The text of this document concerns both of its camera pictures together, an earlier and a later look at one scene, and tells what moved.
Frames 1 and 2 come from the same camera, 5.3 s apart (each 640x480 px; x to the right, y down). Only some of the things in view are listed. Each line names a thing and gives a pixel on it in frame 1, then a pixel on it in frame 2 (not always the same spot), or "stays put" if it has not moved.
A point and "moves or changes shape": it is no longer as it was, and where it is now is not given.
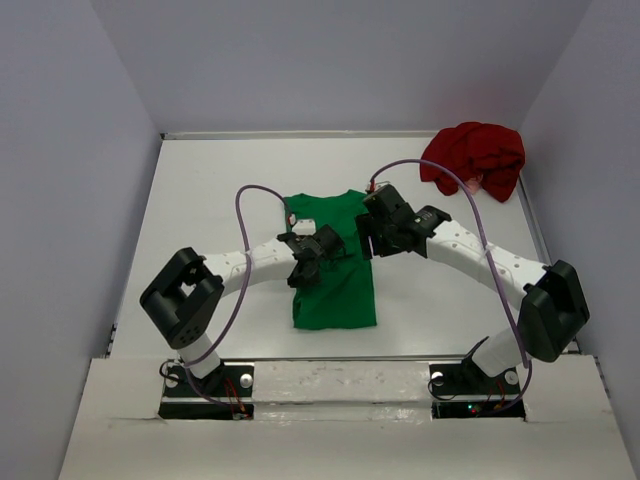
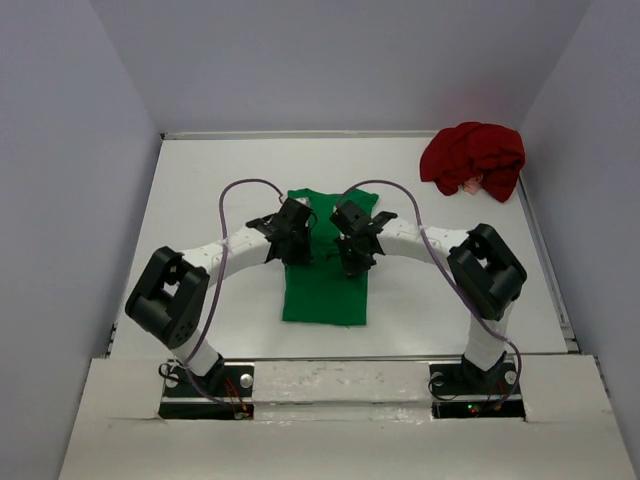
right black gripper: (367, 226) to (353, 267)
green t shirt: (345, 295) moves or changes shape
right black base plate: (468, 379) stays put
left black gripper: (304, 283) to (304, 257)
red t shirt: (493, 153) stays put
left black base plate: (227, 393) stays put
